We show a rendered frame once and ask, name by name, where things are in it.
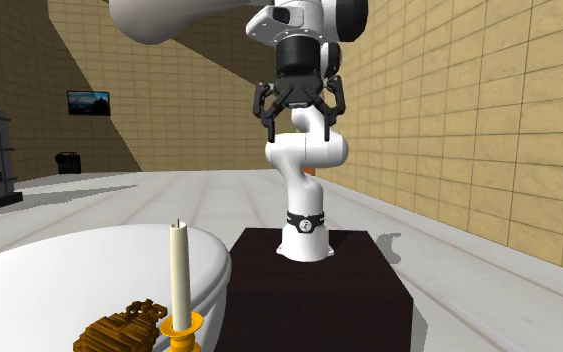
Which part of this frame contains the dark robot stand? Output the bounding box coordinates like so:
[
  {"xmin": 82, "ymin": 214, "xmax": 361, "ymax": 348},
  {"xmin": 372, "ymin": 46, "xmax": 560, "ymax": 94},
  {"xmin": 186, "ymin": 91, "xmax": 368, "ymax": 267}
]
[{"xmin": 214, "ymin": 226, "xmax": 415, "ymax": 352}]

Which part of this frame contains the cream candle in yellow holder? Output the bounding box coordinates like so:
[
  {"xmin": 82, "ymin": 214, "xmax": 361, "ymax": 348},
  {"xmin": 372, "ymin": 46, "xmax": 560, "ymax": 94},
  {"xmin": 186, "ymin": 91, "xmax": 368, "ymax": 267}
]
[{"xmin": 158, "ymin": 218, "xmax": 205, "ymax": 352}]

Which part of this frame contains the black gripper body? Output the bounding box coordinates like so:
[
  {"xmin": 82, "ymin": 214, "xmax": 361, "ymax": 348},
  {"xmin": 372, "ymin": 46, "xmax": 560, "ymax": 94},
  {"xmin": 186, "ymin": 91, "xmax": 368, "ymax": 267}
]
[{"xmin": 274, "ymin": 37, "xmax": 326, "ymax": 109}]

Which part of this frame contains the small black appliance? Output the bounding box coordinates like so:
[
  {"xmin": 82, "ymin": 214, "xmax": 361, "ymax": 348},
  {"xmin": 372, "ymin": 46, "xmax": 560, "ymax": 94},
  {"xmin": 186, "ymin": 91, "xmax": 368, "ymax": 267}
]
[{"xmin": 55, "ymin": 151, "xmax": 83, "ymax": 176}]

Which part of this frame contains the dark wall picture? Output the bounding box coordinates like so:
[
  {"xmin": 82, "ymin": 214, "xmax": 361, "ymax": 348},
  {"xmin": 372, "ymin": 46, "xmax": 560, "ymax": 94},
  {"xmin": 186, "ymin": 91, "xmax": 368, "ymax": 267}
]
[{"xmin": 66, "ymin": 89, "xmax": 112, "ymax": 118}]

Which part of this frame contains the brown blocky figure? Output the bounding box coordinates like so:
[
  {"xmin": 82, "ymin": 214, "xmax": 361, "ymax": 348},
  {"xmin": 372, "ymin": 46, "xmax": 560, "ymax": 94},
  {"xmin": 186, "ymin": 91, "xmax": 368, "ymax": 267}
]
[{"xmin": 72, "ymin": 299, "xmax": 170, "ymax": 352}]

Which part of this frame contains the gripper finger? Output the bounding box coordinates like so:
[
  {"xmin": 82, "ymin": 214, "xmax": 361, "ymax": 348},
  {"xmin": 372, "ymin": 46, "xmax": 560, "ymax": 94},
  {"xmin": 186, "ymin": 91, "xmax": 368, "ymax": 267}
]
[
  {"xmin": 309, "ymin": 75, "xmax": 347, "ymax": 143},
  {"xmin": 253, "ymin": 81, "xmax": 290, "ymax": 144}
]

